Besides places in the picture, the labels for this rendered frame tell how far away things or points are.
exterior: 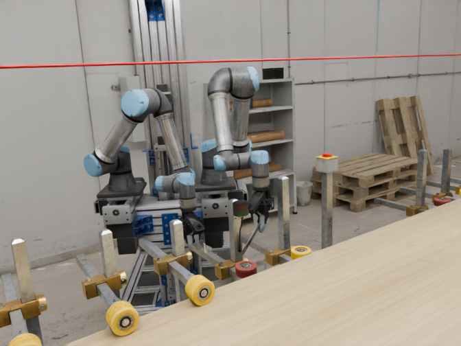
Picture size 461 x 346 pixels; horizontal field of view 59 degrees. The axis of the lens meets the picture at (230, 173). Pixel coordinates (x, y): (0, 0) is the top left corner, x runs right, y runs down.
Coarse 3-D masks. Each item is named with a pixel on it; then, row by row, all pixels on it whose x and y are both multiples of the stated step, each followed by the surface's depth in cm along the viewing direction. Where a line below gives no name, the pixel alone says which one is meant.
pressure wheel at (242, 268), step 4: (236, 264) 151; (240, 264) 151; (244, 264) 150; (248, 264) 151; (252, 264) 150; (256, 264) 151; (236, 268) 149; (240, 268) 148; (244, 268) 147; (248, 268) 147; (252, 268) 147; (256, 268) 149; (236, 272) 149; (240, 272) 147; (244, 272) 147; (248, 272) 147; (252, 272) 147; (256, 272) 149; (240, 276) 148; (244, 276) 147; (248, 276) 147
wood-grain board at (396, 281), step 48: (384, 240) 167; (432, 240) 164; (240, 288) 135; (288, 288) 133; (336, 288) 132; (384, 288) 130; (432, 288) 129; (96, 336) 113; (144, 336) 112; (192, 336) 111; (240, 336) 110; (288, 336) 109; (336, 336) 108; (384, 336) 107; (432, 336) 106
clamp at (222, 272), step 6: (246, 258) 165; (216, 264) 160; (228, 264) 160; (234, 264) 160; (216, 270) 160; (222, 270) 157; (228, 270) 159; (216, 276) 161; (222, 276) 157; (228, 276) 159
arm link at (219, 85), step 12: (216, 72) 187; (228, 72) 185; (216, 84) 184; (228, 84) 185; (216, 96) 184; (216, 108) 183; (216, 120) 183; (228, 120) 184; (216, 132) 183; (228, 132) 182; (216, 144) 183; (228, 144) 181; (216, 156) 180; (228, 156) 180; (216, 168) 180; (228, 168) 180
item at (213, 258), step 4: (192, 244) 184; (196, 244) 183; (192, 248) 184; (196, 252) 181; (200, 252) 177; (204, 252) 175; (212, 252) 174; (204, 256) 175; (208, 256) 172; (212, 256) 170; (216, 256) 170; (208, 260) 173; (212, 260) 169; (216, 260) 166; (220, 260) 166; (224, 260) 166; (232, 268) 158; (232, 272) 157; (232, 276) 157; (236, 276) 154
